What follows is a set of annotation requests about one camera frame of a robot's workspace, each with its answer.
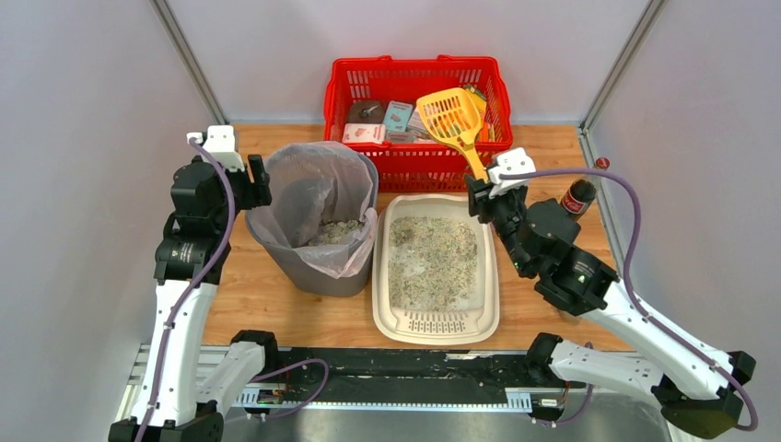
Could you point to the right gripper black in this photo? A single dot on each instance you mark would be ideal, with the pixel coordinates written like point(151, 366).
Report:
point(482, 199)

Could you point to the grey small box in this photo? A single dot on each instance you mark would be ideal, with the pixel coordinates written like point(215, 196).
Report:
point(416, 126)

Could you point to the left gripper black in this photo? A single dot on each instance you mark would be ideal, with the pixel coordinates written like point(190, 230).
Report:
point(257, 182)

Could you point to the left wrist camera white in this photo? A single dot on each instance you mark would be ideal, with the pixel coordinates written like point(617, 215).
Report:
point(221, 141)

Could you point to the yellow litter scoop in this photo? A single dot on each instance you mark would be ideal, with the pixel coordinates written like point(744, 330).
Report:
point(453, 119)

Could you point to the cat litter granules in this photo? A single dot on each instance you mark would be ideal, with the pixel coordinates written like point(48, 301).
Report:
point(433, 265)

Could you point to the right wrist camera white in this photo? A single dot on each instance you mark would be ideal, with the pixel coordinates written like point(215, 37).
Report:
point(514, 161)

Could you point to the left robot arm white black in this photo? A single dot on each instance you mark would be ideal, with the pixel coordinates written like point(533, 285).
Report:
point(207, 196)

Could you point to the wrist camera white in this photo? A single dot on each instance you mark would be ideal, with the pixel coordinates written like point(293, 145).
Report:
point(514, 161)
point(221, 141)

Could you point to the translucent plastic bin liner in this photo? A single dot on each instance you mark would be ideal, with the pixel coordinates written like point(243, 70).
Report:
point(317, 195)

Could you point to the red shopping basket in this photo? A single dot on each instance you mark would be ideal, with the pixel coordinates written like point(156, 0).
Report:
point(418, 167)

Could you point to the grey mesh trash bin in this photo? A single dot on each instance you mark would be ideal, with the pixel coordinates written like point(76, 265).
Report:
point(317, 268)

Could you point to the orange green sponge pack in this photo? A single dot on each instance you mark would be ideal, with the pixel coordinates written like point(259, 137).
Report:
point(479, 100)

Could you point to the grey sponge label box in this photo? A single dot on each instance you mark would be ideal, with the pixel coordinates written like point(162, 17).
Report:
point(398, 137)

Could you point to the cola glass bottle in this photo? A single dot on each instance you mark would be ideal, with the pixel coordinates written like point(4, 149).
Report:
point(580, 195)

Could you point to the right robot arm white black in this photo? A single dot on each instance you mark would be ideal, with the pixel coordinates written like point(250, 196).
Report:
point(696, 387)

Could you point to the beige litter box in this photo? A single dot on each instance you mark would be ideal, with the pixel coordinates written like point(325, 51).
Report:
point(436, 328)

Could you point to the brown round item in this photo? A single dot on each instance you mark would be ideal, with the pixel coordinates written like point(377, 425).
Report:
point(366, 112)

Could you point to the litter clumps in bin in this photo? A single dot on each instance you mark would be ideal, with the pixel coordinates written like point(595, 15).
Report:
point(335, 232)

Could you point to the teal small box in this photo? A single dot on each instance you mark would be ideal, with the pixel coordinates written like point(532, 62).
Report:
point(397, 115)

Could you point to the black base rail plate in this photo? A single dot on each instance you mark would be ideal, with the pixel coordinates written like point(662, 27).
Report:
point(404, 375)

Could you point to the white pink sponge box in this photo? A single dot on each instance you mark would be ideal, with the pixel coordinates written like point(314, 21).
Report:
point(364, 133)

